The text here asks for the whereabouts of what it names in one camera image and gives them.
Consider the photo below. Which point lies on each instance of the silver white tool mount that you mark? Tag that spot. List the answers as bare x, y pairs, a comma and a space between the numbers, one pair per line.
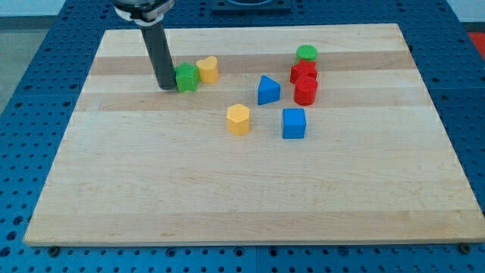
144, 13

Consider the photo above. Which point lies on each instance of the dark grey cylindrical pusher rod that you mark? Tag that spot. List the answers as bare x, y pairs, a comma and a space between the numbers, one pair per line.
159, 53

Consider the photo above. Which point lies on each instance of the green star block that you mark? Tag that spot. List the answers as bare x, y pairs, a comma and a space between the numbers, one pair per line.
187, 77

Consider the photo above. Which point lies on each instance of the yellow heart block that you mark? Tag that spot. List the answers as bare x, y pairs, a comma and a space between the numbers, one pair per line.
208, 69

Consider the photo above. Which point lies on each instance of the red star block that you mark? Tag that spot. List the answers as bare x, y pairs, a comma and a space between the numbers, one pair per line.
303, 68

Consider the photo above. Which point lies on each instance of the yellow hexagon block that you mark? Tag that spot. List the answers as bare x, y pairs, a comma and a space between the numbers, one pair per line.
238, 119

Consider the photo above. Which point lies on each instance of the blue triangle block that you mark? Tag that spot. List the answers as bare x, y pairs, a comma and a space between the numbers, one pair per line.
268, 90

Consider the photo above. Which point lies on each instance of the green cylinder block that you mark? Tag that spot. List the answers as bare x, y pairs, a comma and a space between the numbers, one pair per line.
306, 52

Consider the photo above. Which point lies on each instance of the red cylinder block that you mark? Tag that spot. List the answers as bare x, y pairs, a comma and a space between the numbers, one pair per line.
305, 90

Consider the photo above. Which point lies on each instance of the blue cube block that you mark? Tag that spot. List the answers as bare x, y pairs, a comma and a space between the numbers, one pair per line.
293, 123

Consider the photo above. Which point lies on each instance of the light wooden board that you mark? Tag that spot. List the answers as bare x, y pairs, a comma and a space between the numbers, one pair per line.
138, 166

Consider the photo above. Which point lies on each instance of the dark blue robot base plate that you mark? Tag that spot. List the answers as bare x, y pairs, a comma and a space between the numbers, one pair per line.
230, 6

